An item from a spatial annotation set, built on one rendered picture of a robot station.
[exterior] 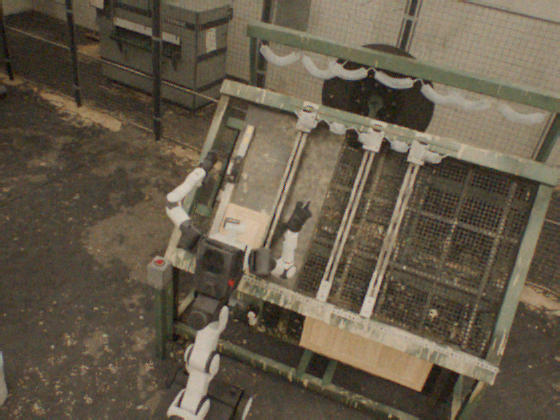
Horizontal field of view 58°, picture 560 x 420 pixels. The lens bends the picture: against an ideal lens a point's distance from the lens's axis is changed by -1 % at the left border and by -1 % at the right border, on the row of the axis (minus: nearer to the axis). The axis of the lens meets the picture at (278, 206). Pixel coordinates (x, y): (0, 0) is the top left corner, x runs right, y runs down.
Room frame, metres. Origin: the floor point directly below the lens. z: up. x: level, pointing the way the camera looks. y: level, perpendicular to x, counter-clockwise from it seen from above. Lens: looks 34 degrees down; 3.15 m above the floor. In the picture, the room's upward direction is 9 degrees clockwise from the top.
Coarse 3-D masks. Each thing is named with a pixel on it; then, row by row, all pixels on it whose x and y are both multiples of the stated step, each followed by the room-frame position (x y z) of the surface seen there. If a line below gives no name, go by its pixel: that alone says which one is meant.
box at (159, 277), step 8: (160, 256) 2.48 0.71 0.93; (152, 264) 2.40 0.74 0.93; (160, 264) 2.41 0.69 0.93; (168, 264) 2.43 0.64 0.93; (152, 272) 2.37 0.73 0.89; (160, 272) 2.36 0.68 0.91; (168, 272) 2.42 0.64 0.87; (152, 280) 2.37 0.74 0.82; (160, 280) 2.36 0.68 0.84; (168, 280) 2.42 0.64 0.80; (160, 288) 2.36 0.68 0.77
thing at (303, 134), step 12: (300, 132) 3.04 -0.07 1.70; (300, 144) 3.00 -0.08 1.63; (300, 156) 2.96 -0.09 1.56; (288, 168) 2.88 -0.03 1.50; (288, 180) 2.84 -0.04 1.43; (288, 192) 2.81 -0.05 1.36; (276, 204) 2.74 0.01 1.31; (276, 216) 2.68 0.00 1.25; (276, 228) 2.66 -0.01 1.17; (264, 240) 2.59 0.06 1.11
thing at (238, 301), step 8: (232, 296) 2.42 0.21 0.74; (240, 296) 2.40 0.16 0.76; (248, 296) 2.39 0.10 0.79; (232, 304) 2.32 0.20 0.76; (240, 304) 2.36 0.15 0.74; (248, 304) 2.38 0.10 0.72; (256, 304) 2.33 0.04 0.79; (232, 312) 2.31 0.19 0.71; (240, 312) 2.40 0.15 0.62; (248, 312) 2.31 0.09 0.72; (256, 312) 2.30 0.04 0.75; (248, 320) 2.38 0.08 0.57; (256, 320) 2.37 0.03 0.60
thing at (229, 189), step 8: (248, 136) 3.09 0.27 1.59; (248, 144) 3.06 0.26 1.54; (240, 152) 3.02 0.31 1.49; (240, 168) 2.96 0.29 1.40; (232, 184) 2.88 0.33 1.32; (224, 192) 2.85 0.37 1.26; (232, 192) 2.86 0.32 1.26; (224, 200) 2.81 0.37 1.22; (224, 208) 2.78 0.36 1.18; (216, 216) 2.74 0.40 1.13; (224, 216) 2.76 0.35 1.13; (216, 224) 2.71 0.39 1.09; (216, 232) 2.67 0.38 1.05
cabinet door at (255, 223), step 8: (232, 208) 2.79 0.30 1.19; (240, 208) 2.78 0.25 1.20; (232, 216) 2.75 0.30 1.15; (240, 216) 2.75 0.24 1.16; (248, 216) 2.74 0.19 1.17; (256, 216) 2.74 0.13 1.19; (264, 216) 2.73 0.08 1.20; (248, 224) 2.71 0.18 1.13; (256, 224) 2.71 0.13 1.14; (264, 224) 2.70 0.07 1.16; (224, 232) 2.69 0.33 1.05; (248, 232) 2.67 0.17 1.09; (256, 232) 2.67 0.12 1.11; (240, 240) 2.64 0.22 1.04; (248, 240) 2.64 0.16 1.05; (256, 240) 2.63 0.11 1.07; (256, 248) 2.60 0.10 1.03; (248, 272) 2.50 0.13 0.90
